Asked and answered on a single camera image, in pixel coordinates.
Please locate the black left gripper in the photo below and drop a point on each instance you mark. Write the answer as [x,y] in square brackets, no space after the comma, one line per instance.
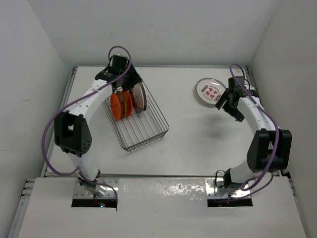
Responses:
[133,79]

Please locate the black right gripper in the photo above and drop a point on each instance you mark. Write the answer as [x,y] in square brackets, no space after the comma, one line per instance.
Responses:
[236,114]

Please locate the white plate red characters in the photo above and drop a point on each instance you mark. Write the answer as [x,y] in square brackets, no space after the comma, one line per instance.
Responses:
[210,90]

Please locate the orange plate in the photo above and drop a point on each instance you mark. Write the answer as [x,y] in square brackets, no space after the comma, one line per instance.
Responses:
[116,106]
[128,102]

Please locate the white plate green rim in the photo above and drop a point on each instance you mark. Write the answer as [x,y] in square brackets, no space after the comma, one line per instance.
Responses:
[139,97]

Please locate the yellow patterned plate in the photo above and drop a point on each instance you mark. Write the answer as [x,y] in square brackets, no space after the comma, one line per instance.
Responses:
[123,104]

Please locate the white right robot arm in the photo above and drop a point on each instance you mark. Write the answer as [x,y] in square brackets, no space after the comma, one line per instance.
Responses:
[270,147]

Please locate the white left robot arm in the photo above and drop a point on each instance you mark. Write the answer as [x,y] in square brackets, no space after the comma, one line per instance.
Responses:
[71,126]

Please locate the orange plate front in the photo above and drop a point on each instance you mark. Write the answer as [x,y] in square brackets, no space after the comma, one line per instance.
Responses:
[116,106]

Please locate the wire dish rack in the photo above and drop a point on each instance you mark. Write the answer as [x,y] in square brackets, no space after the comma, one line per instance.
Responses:
[138,129]

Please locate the metal base rail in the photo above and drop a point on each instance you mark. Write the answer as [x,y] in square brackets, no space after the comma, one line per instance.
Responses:
[104,192]

